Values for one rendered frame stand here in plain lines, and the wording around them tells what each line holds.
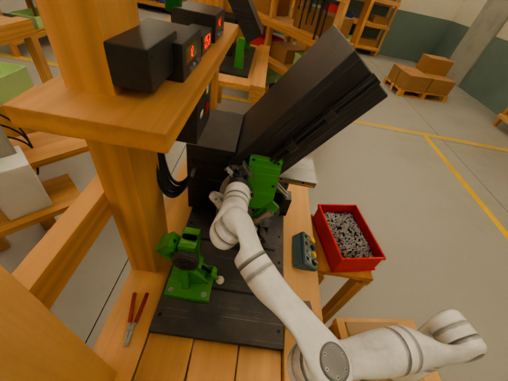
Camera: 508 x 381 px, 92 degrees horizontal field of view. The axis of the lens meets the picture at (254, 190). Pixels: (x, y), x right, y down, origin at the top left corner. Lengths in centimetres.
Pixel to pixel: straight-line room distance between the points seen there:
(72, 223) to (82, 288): 144
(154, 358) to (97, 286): 123
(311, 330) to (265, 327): 41
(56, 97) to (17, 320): 33
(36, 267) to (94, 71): 38
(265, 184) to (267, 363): 57
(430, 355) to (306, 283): 46
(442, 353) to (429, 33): 1050
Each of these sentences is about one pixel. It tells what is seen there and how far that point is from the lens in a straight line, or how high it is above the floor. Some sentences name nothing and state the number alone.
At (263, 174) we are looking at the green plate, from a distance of 88.
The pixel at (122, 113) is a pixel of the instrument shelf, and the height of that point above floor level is 154.
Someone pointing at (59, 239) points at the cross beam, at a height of 128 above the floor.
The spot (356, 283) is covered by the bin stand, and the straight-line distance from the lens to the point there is 133.
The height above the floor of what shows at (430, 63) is 64.
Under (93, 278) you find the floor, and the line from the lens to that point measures 211.
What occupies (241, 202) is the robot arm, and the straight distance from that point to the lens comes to 62.
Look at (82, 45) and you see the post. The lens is 53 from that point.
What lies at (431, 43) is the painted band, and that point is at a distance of 1105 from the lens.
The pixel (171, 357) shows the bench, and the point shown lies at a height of 88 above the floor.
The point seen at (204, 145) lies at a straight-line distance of 92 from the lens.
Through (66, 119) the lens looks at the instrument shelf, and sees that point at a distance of 49.
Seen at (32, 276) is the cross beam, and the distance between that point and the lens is 63.
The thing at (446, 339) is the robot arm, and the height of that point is 117.
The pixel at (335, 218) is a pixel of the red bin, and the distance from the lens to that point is 130.
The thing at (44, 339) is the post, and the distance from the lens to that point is 53.
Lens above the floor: 176
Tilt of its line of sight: 43 degrees down
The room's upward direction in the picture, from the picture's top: 13 degrees clockwise
